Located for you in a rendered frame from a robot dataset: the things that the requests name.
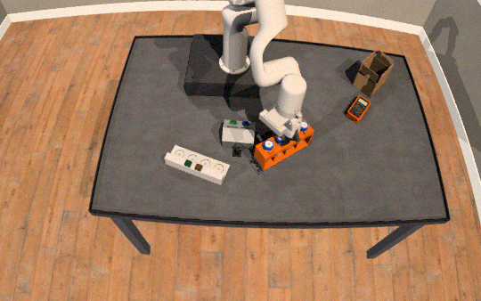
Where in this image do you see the orange multimeter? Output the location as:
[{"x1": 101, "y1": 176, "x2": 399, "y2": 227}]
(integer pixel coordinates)
[{"x1": 346, "y1": 95, "x2": 371, "y2": 124}]

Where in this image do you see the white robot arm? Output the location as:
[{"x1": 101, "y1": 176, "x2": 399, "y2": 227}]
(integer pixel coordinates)
[{"x1": 219, "y1": 0, "x2": 306, "y2": 137}]

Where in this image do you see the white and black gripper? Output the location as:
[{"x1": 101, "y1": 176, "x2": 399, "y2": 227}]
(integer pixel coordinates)
[{"x1": 282, "y1": 117, "x2": 302, "y2": 146}]

